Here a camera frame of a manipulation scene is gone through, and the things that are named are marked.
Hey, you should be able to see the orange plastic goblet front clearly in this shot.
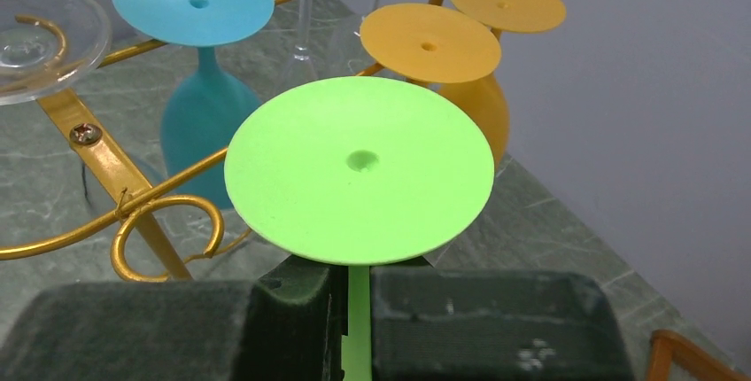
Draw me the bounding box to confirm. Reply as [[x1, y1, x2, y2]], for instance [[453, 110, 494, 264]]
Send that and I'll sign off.
[[450, 0, 567, 34]]

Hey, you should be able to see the gold wire wine glass rack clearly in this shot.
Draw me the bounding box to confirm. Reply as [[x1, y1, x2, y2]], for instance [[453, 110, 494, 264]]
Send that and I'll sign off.
[[0, 0, 499, 284]]

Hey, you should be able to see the orange wooden shelf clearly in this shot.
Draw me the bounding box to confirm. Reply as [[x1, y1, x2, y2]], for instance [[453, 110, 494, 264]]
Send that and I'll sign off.
[[646, 330, 750, 381]]

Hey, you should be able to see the orange plastic goblet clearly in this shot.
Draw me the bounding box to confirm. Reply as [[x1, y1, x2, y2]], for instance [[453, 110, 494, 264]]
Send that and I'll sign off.
[[450, 0, 567, 34], [360, 3, 510, 167]]

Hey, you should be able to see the green plastic goblet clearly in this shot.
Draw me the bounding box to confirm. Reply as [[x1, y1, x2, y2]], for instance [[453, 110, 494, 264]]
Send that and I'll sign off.
[[224, 76, 497, 380]]

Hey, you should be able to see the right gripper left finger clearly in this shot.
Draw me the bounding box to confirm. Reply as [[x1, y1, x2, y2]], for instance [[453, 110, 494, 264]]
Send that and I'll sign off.
[[1, 256, 345, 380]]

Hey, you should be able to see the clear flute glass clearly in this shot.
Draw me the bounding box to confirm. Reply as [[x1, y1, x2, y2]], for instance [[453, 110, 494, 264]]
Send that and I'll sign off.
[[1, 0, 112, 105]]

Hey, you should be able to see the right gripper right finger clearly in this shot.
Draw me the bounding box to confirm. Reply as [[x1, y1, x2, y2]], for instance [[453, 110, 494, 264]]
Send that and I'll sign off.
[[371, 266, 634, 380]]

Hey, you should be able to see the blue plastic goblet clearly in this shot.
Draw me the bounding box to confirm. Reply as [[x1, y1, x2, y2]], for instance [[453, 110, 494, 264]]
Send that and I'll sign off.
[[111, 0, 276, 210]]

